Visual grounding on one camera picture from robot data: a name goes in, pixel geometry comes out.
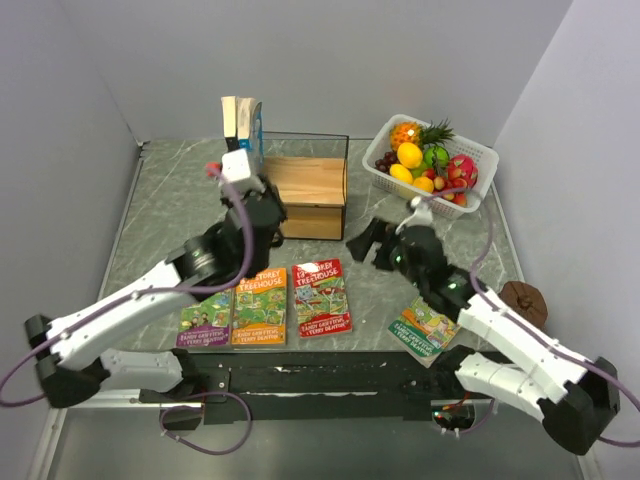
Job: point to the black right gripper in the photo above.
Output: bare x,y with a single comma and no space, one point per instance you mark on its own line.
386,231

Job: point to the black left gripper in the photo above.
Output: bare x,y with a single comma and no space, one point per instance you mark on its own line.
271,191

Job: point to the red 13-storey treehouse book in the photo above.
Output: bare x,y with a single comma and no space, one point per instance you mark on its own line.
320,299

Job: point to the blue comic cover book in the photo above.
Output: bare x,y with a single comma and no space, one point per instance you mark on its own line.
249,128

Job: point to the dark grey cover book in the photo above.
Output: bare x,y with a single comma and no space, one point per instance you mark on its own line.
229,122

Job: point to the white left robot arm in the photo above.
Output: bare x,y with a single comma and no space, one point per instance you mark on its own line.
75,354

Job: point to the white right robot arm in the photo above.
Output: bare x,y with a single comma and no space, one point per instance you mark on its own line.
573,397

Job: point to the wooden two-tier metal shelf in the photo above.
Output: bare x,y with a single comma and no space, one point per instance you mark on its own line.
310,173

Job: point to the yellow lemon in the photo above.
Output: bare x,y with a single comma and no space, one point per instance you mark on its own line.
401,173

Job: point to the dark purple grapes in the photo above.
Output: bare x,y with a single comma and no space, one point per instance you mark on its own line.
385,163

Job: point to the orange 39-storey treehouse book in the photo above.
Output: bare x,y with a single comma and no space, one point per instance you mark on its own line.
260,310

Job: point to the orange round fruit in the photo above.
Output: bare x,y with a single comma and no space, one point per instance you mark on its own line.
409,155

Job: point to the green 104-storey treehouse book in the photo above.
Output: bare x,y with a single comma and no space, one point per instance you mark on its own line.
423,332

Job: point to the green apple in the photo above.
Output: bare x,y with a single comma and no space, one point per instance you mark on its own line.
436,156

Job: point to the orange spiky fruit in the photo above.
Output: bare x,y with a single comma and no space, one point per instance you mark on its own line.
405,132

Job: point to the purple 117-storey treehouse book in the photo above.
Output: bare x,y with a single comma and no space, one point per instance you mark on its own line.
207,324

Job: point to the pink dragon fruit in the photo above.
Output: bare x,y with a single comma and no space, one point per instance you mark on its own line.
462,171

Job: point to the brown round object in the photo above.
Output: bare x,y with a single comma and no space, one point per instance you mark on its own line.
527,301

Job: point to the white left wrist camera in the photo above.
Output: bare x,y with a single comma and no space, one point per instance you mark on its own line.
240,170

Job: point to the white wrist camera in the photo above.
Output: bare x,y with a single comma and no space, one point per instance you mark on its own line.
420,214
240,170

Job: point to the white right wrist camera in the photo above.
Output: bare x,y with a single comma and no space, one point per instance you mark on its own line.
420,214

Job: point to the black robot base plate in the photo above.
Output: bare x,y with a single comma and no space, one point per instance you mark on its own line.
300,385

